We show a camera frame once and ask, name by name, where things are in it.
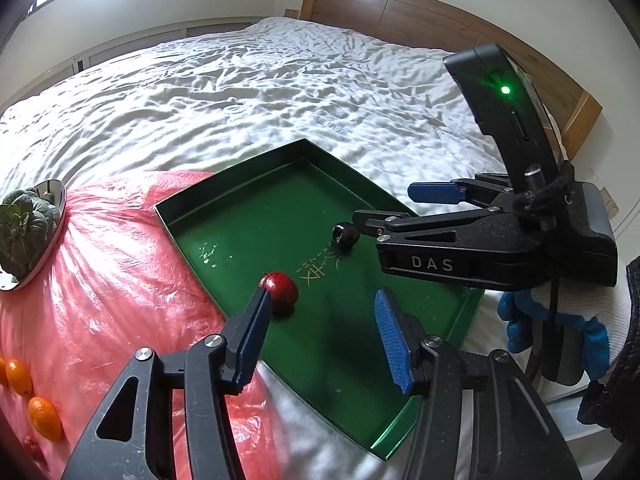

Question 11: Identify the dark plum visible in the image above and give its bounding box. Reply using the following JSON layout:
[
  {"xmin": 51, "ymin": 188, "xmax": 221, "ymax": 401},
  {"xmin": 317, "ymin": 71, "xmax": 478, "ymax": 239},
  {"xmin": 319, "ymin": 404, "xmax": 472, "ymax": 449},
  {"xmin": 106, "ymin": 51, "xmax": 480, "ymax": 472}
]
[{"xmin": 332, "ymin": 222, "xmax": 360, "ymax": 252}]

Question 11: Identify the orange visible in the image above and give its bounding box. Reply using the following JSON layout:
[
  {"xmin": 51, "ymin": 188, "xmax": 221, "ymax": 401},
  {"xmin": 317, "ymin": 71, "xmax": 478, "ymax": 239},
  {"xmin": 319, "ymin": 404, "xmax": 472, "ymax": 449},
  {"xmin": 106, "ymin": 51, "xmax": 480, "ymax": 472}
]
[
  {"xmin": 6, "ymin": 360, "xmax": 34, "ymax": 398},
  {"xmin": 27, "ymin": 396, "xmax": 64, "ymax": 442}
]

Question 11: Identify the red apple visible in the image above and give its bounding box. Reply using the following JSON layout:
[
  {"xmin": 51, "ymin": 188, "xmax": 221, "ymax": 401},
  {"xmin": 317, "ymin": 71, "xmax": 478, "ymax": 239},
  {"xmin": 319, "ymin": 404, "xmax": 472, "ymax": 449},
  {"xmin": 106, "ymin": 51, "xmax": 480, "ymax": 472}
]
[
  {"xmin": 22, "ymin": 434, "xmax": 46, "ymax": 464},
  {"xmin": 258, "ymin": 271, "xmax": 299, "ymax": 307}
]

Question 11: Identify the blue gloved hand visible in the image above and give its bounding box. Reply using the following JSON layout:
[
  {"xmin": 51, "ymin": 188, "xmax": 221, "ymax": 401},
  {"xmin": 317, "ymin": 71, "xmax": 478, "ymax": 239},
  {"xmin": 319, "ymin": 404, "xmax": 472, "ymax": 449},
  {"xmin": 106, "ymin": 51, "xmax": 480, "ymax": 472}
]
[{"xmin": 498, "ymin": 284, "xmax": 613, "ymax": 386}]

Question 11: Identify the green metal tray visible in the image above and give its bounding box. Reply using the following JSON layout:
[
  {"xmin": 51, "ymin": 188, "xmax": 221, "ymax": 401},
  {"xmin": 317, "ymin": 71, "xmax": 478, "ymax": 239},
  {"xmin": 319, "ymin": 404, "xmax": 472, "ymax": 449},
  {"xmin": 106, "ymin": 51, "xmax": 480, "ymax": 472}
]
[{"xmin": 156, "ymin": 140, "xmax": 483, "ymax": 460}]

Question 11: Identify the pink plastic sheet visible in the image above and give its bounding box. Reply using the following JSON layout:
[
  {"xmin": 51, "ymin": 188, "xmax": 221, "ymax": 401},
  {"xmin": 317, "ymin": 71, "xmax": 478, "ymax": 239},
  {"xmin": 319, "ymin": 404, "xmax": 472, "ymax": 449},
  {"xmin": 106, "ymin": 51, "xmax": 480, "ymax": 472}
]
[{"xmin": 0, "ymin": 169, "xmax": 281, "ymax": 480}]

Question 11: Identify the wooden headboard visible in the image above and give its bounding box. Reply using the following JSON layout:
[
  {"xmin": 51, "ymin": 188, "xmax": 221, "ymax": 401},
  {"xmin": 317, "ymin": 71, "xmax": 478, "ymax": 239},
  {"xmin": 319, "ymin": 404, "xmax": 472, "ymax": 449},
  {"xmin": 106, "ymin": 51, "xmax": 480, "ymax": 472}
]
[{"xmin": 299, "ymin": 0, "xmax": 602, "ymax": 158}]

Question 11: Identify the white oval plate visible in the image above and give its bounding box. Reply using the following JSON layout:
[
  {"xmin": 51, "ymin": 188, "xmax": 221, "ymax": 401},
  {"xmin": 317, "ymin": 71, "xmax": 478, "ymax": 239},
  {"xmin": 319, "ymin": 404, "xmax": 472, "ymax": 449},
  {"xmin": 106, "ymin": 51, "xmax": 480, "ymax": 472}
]
[{"xmin": 1, "ymin": 179, "xmax": 67, "ymax": 292}]

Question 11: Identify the white bed quilt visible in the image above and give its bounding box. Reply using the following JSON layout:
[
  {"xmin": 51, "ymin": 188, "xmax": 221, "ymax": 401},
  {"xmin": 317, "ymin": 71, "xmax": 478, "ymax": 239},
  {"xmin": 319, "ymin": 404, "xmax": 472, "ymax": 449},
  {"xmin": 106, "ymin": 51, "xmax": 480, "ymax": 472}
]
[{"xmin": 0, "ymin": 15, "xmax": 532, "ymax": 480}]

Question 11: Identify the green leafy vegetable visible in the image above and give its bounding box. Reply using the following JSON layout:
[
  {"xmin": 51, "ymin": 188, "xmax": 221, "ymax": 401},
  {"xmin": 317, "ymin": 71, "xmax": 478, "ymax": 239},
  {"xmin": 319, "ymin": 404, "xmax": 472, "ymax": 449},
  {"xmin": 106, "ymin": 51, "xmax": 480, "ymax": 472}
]
[{"xmin": 1, "ymin": 188, "xmax": 61, "ymax": 282}]

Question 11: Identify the black camera unit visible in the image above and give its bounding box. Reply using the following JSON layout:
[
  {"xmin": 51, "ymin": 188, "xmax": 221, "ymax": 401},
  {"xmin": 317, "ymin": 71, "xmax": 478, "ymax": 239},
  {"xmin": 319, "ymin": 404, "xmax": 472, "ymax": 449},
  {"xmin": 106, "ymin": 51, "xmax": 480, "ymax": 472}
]
[{"xmin": 444, "ymin": 44, "xmax": 563, "ymax": 193}]

